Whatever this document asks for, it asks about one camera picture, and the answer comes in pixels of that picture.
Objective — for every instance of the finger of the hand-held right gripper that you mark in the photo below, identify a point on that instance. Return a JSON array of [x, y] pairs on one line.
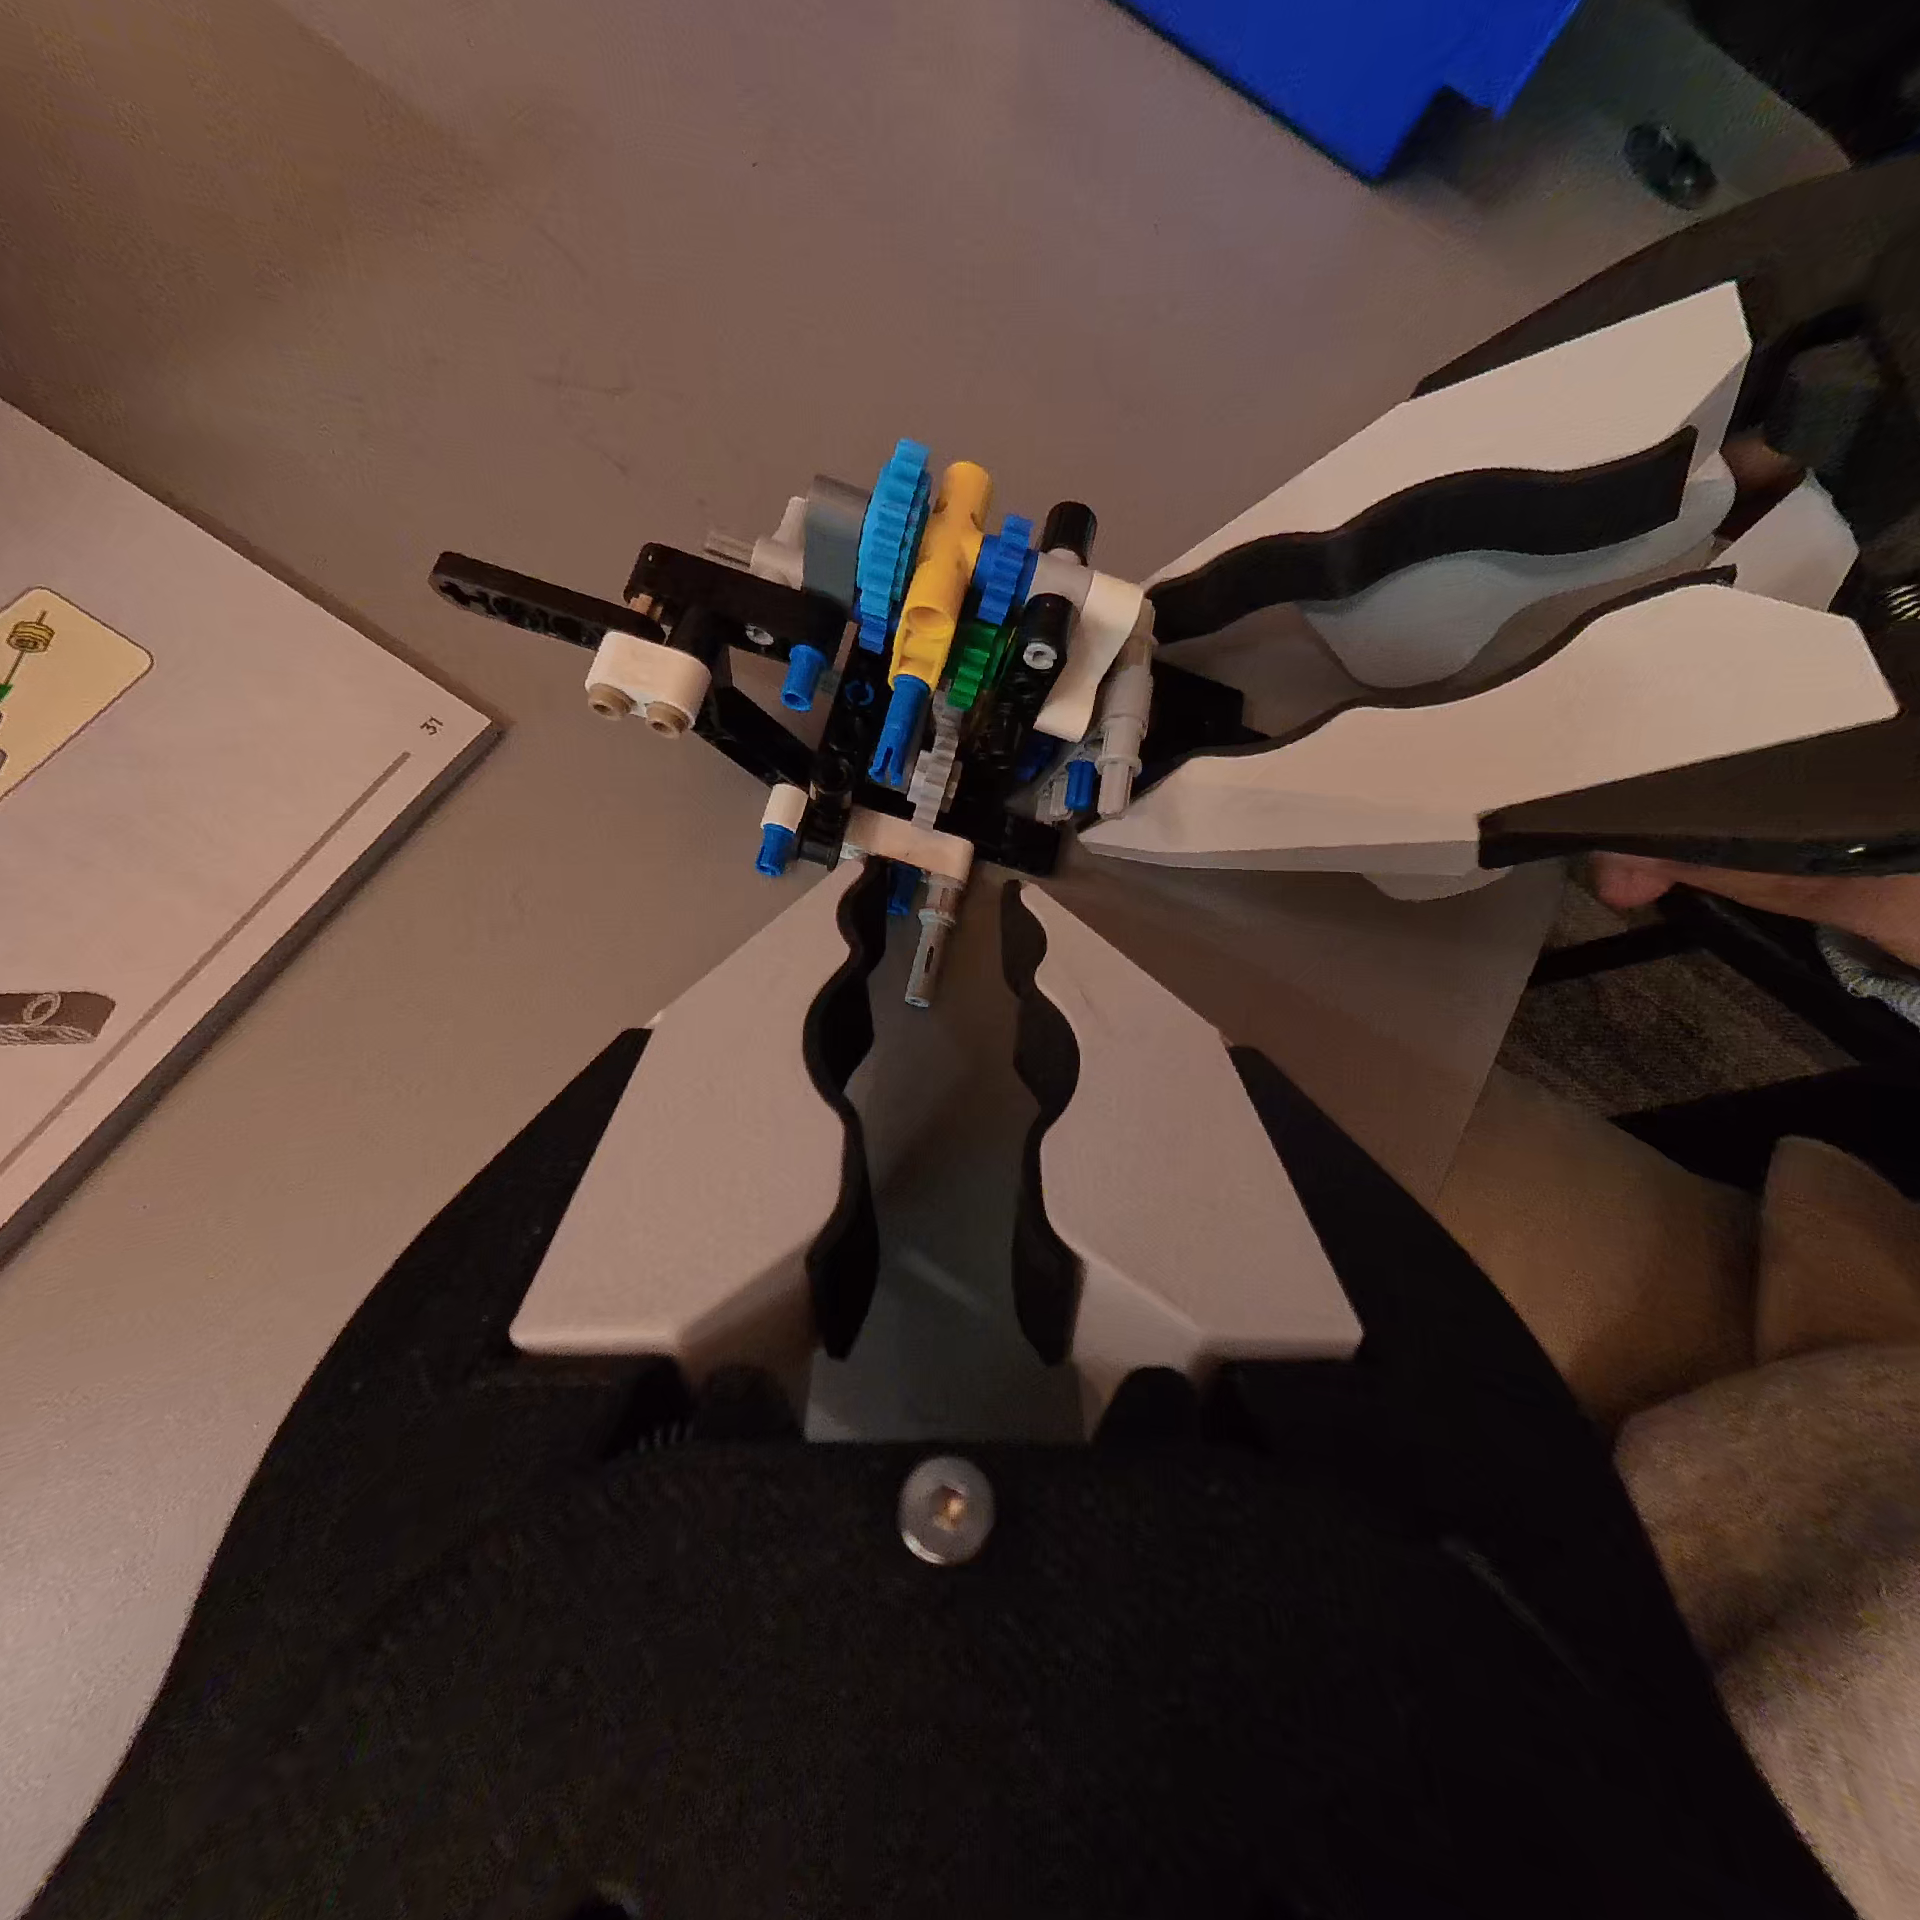
[[1575, 722], [1530, 435]]

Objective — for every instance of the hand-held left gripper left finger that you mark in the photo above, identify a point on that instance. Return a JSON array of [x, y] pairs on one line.
[[704, 1156]]

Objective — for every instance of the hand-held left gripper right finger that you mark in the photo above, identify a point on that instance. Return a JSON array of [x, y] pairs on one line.
[[1170, 1172]]

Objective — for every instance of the multicolour lego gear assembly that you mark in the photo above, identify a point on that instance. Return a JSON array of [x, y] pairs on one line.
[[915, 600]]

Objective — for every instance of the person's right forearm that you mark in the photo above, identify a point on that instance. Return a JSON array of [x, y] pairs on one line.
[[1874, 974]]

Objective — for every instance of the lego instruction booklet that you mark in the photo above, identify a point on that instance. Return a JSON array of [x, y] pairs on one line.
[[210, 902]]

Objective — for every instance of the person's right hand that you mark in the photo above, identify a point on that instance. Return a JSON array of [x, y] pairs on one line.
[[1770, 908]]

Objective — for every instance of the small metal nut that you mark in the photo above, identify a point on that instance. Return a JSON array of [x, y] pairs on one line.
[[1670, 160]]

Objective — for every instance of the black chair base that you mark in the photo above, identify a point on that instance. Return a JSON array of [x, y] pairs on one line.
[[1694, 1021]]

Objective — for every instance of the blue plastic bin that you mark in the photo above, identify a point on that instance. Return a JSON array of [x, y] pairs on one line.
[[1348, 67]]

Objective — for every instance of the person's bare leg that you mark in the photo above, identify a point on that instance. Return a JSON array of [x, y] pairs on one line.
[[1590, 1261]]

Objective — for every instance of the person's grey clothing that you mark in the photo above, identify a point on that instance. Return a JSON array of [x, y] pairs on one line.
[[1800, 1621]]

